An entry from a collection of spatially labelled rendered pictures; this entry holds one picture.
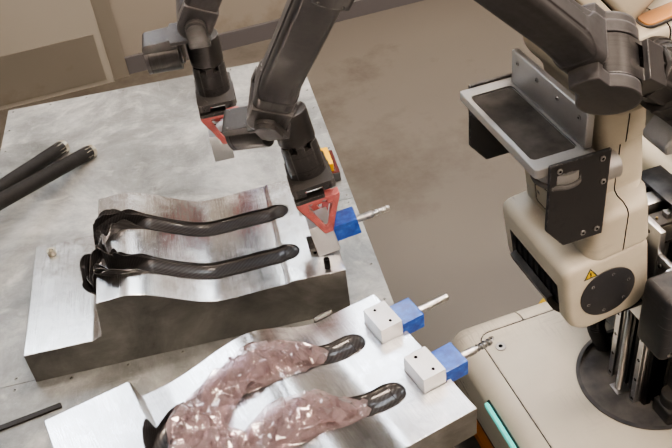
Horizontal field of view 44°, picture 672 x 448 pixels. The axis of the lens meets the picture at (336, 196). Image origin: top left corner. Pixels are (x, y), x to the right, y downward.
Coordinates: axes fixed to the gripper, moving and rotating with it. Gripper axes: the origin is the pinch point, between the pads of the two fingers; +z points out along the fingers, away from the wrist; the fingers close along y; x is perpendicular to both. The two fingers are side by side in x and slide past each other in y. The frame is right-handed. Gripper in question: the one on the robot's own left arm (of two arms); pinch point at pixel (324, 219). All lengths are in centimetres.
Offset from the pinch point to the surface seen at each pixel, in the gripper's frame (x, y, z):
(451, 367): 9.8, 27.2, 12.5
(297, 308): -8.7, 5.7, 10.4
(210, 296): -20.3, 5.6, 2.9
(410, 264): 20, -97, 85
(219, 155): -14.4, -26.2, -4.2
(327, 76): 20, -220, 67
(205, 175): -20.0, -39.6, 5.2
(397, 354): 3.5, 21.5, 12.1
